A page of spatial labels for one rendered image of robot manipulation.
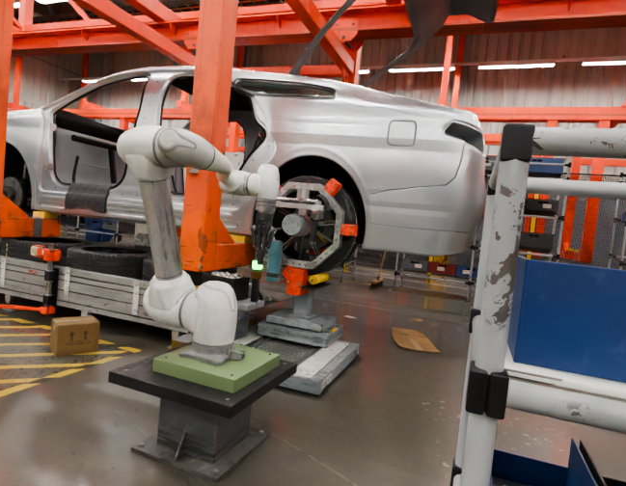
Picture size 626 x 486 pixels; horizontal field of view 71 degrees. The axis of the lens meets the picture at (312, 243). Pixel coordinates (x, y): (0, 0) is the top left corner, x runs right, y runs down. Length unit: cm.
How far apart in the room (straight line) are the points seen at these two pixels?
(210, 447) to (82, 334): 138
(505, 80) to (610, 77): 218
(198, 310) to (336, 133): 164
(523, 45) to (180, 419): 1193
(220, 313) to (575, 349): 129
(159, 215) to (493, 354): 134
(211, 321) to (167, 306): 19
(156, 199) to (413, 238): 162
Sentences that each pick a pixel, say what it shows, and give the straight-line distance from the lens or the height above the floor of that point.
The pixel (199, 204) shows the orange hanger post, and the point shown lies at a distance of 265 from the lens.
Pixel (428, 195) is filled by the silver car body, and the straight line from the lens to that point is 271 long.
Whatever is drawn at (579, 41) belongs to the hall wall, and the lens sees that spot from 1280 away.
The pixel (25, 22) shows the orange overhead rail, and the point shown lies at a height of 354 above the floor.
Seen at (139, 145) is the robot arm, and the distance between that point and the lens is 157.
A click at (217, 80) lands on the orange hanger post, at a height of 163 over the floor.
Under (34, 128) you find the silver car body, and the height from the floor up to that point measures 143.
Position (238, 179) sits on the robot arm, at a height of 103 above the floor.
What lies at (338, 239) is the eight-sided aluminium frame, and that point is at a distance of 271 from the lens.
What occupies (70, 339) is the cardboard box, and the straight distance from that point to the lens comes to 285.
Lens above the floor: 89
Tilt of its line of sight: 3 degrees down
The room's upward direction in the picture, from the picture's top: 6 degrees clockwise
